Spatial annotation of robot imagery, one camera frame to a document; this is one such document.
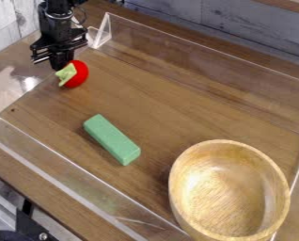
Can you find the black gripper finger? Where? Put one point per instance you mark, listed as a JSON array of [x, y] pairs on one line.
[[69, 57], [57, 61]]

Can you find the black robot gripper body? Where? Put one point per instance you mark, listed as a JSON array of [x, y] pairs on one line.
[[59, 38]]

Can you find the red plush strawberry toy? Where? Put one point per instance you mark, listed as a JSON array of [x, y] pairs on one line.
[[74, 74]]

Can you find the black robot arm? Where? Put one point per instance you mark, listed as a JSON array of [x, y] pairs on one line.
[[61, 9]]

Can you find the green rectangular block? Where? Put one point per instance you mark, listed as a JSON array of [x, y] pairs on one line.
[[118, 144]]

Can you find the wooden bowl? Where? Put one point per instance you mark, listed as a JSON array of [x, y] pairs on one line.
[[229, 192]]

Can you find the clear acrylic table enclosure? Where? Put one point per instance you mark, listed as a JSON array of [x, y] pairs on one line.
[[172, 93]]

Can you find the black clamp mount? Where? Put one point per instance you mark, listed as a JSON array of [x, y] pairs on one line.
[[31, 229]]

